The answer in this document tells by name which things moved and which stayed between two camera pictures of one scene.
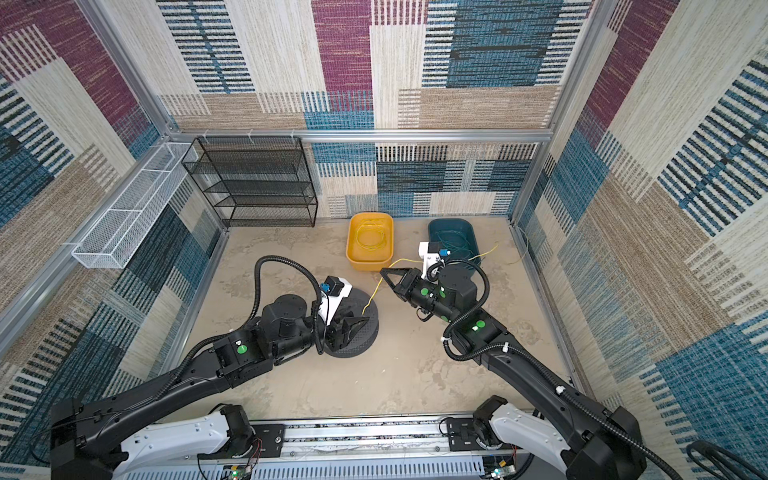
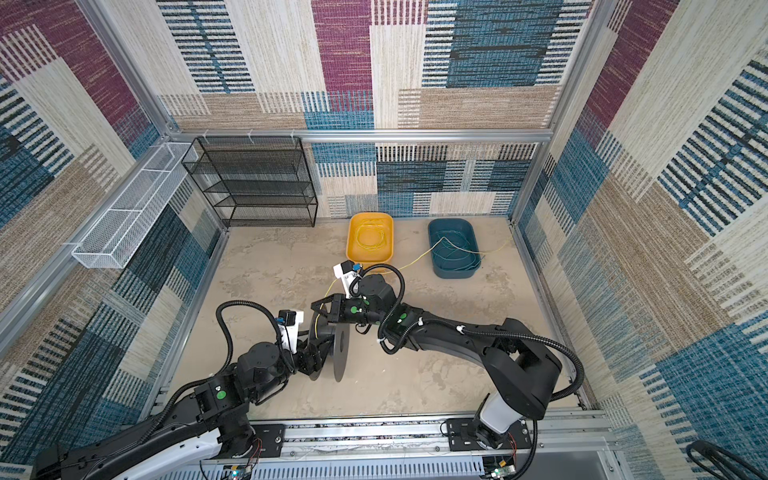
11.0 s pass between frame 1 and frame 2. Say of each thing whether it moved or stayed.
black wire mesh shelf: stayed
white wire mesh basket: stayed
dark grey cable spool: moved
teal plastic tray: stayed
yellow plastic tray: stayed
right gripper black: moved
